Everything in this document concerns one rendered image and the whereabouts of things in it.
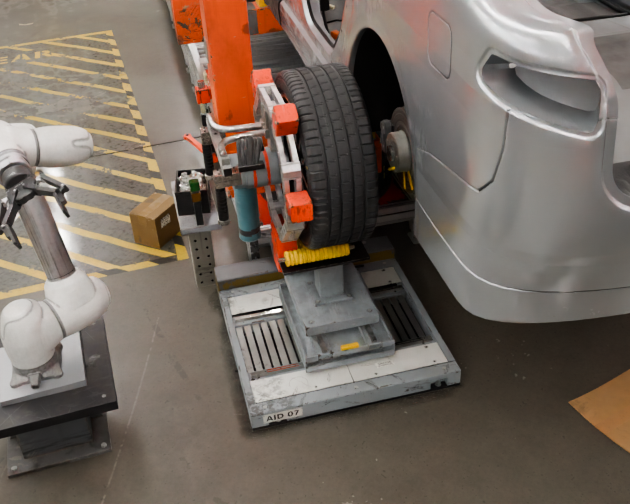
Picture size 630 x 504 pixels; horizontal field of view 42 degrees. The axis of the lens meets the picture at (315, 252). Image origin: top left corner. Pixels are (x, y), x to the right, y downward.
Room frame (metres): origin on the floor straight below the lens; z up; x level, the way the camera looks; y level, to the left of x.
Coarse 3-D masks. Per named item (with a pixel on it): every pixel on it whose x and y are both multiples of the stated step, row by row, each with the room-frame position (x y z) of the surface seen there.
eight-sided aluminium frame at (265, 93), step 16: (256, 96) 2.78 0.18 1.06; (272, 96) 2.69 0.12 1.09; (256, 112) 2.82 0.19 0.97; (272, 128) 2.49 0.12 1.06; (288, 144) 2.46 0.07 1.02; (288, 176) 2.36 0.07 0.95; (288, 192) 2.36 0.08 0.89; (272, 208) 2.70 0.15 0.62; (288, 224) 2.36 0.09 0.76; (304, 224) 2.38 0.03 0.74; (288, 240) 2.50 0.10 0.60
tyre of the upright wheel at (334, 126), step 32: (288, 96) 2.62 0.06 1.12; (320, 96) 2.53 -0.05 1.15; (352, 96) 2.54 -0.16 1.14; (320, 128) 2.43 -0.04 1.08; (352, 128) 2.44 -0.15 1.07; (320, 160) 2.36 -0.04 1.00; (352, 160) 2.38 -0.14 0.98; (320, 192) 2.33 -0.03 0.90; (352, 192) 2.35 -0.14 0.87; (320, 224) 2.34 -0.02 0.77; (352, 224) 2.38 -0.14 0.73
